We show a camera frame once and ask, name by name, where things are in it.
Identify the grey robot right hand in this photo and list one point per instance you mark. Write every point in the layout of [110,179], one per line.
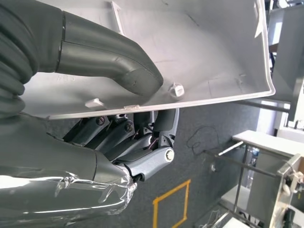
[106,59]

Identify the white pillar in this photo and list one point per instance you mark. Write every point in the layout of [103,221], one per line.
[287,47]

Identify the steel frame table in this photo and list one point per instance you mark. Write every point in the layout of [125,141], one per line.
[261,141]

